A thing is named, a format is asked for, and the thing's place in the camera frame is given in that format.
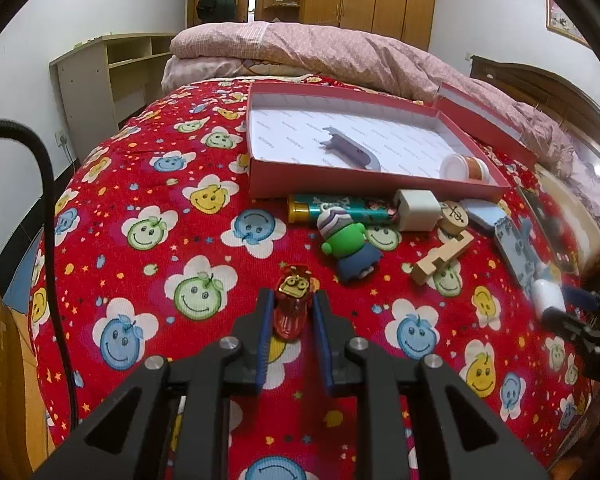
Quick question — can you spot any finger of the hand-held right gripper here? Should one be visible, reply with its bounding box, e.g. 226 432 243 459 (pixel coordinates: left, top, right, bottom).
541 306 600 352
561 286 600 315

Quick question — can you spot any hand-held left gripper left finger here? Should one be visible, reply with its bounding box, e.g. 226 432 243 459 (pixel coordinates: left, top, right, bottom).
30 288 275 480

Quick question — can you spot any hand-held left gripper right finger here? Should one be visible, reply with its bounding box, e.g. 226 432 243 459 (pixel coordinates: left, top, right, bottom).
313 290 551 480

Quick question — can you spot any white earbud case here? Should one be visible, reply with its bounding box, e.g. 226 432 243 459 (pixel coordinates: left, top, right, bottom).
531 280 566 320

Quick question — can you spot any red toy figure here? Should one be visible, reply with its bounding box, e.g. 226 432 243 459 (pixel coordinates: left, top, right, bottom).
271 266 314 345

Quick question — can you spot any grey studded building plate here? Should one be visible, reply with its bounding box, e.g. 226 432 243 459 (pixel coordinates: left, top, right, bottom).
494 217 561 291

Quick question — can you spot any green cartoon figure toy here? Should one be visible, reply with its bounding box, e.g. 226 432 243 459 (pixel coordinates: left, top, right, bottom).
316 206 384 286

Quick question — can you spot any white and blue block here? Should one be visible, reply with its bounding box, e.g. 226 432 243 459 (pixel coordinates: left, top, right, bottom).
461 199 509 234

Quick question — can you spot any teal printed tube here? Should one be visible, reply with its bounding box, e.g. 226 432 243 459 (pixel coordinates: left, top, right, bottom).
287 193 402 226

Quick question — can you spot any wooden key-shaped puzzle piece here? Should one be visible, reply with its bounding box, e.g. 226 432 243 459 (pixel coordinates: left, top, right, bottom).
411 231 473 286

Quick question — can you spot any round wooden puzzle piece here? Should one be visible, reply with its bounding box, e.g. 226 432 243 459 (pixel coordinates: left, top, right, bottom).
437 200 468 237

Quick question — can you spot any white charger cube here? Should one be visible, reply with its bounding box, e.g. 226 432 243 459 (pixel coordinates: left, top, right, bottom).
393 188 442 232

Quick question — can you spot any red cardboard box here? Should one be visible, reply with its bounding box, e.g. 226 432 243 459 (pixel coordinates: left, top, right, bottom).
245 81 511 202

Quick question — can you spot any beige pillow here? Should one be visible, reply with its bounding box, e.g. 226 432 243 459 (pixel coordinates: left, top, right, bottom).
532 167 600 273

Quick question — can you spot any purple floral pillow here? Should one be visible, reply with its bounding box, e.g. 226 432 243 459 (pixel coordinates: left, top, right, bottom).
567 147 600 233

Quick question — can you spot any small white orange jar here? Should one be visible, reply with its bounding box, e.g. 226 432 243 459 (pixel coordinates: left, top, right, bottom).
440 153 492 182

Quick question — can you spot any grey cat-shaped clip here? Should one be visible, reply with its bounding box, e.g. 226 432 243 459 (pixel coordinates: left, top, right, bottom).
319 126 382 172

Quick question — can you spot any dark wooden headboard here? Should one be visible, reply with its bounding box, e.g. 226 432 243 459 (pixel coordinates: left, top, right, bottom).
470 55 600 201

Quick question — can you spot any red box lid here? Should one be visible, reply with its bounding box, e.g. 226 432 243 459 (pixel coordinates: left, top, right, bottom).
436 81 540 167

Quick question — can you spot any pink quilt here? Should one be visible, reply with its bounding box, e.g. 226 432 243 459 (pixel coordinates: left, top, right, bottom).
161 21 581 163

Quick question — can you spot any beige shelf unit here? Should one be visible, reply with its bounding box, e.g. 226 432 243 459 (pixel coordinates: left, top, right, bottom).
49 32 178 133

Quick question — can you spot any black cable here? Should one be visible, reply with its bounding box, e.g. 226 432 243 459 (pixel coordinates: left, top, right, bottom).
0 119 83 428

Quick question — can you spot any framed wall picture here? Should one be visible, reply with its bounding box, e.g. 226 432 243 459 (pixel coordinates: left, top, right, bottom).
545 0 592 50

